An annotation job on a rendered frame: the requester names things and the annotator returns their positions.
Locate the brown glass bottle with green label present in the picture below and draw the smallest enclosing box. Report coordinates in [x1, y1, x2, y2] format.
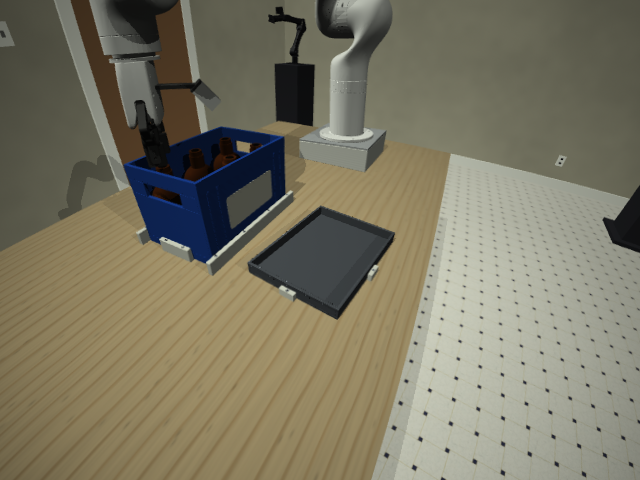
[222, 155, 237, 167]

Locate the blue bottle crate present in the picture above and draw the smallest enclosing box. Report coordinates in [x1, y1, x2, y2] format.
[123, 126, 286, 264]

